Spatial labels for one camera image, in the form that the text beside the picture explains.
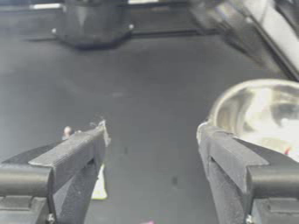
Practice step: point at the green candy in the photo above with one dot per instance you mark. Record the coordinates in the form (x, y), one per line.
(100, 186)

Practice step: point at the red candy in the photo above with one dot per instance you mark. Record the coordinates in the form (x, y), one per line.
(287, 150)

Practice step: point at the purple candy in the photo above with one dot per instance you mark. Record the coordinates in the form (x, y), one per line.
(148, 222)

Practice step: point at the steel bowl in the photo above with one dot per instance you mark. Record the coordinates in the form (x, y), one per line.
(256, 116)

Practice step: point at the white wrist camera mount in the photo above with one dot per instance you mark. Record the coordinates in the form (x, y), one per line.
(277, 26)

